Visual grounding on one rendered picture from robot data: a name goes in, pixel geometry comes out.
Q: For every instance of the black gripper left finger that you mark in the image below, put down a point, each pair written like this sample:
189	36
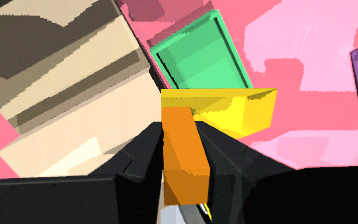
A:
123	190

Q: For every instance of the green tray walls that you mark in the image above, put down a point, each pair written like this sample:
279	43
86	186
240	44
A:
212	14

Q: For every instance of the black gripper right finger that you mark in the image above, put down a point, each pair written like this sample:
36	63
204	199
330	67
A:
248	187

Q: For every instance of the green tray floor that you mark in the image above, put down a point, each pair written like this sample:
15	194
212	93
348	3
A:
201	60

